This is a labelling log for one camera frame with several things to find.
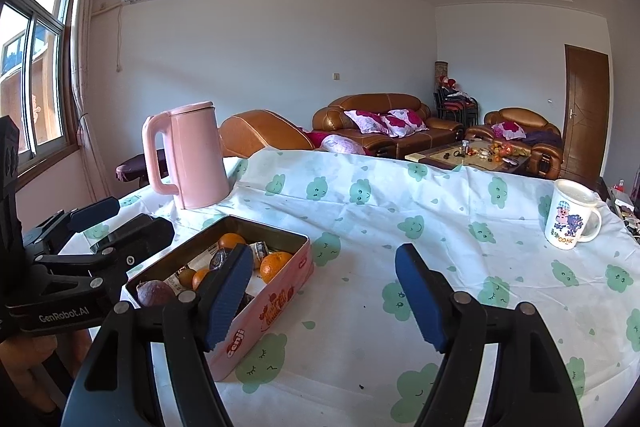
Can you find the white tablecloth with green clouds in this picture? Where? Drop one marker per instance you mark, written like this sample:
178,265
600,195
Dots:
450,217

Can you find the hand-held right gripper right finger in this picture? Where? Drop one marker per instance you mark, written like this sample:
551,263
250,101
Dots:
420,297

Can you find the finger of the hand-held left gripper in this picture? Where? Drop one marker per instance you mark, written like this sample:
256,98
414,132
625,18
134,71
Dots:
95,209
145,234

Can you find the window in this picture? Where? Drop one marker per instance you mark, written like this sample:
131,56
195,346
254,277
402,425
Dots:
35,57

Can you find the small orange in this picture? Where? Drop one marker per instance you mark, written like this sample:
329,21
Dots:
200,278
231,241

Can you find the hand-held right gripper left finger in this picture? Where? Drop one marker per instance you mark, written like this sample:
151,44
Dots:
227,302

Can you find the light curtain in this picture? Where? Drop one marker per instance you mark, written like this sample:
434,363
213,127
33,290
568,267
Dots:
85,82

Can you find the dark brown snack cake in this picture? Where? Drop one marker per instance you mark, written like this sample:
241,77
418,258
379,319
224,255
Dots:
218,259

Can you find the tall patterned vase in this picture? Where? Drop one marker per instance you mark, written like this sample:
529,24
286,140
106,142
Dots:
440,69

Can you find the floral pink pillow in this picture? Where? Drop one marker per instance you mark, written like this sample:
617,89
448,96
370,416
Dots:
507,129
405,119
370,123

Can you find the dark purple stool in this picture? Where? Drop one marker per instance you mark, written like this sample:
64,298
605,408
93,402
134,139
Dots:
132,167

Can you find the pink electric kettle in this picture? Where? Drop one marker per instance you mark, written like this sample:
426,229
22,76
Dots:
195,157

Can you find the brown wooden door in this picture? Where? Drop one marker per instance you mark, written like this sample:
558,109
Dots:
586,112

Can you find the white cartoon mug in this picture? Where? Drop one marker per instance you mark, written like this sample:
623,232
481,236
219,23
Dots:
567,217

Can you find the purple-brown passion fruit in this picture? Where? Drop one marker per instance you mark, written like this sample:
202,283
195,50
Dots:
154,293

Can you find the purple blanket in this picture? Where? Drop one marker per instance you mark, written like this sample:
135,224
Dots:
542,139

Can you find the pink tin box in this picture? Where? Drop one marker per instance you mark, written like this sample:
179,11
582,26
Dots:
280,302

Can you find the large orange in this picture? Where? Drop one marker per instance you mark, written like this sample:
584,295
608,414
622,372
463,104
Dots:
275,266

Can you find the brown leather sofa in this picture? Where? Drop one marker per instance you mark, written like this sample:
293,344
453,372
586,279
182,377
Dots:
340,117

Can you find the coffee table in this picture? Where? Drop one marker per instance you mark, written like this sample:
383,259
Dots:
470,159

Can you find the paper leaflet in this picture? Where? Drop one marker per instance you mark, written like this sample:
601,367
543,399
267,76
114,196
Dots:
200,257

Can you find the stack of dark chairs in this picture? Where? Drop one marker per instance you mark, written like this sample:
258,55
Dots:
455,104

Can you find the brown leather armchair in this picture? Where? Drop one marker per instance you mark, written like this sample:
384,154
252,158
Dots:
260,132
530,122

